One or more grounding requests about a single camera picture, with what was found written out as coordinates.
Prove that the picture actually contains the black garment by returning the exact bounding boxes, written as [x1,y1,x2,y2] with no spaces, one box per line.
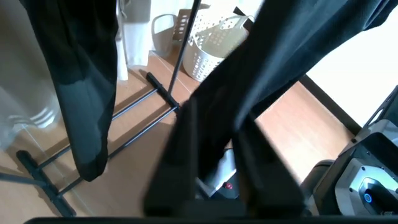
[177,0,398,181]

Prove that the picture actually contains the white curtain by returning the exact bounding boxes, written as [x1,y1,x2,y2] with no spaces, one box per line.
[0,0,200,152]

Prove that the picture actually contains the black shorts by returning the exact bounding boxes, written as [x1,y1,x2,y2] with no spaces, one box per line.
[18,0,119,182]

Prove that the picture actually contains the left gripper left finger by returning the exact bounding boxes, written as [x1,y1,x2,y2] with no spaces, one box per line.
[143,99,200,218]

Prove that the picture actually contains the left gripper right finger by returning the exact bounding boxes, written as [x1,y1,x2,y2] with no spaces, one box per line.
[231,114,305,218]

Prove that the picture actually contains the white laundry basket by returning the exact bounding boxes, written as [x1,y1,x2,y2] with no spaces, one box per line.
[182,9,256,82]

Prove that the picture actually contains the black clothes rack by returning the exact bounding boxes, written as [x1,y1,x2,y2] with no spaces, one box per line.
[0,0,203,218]

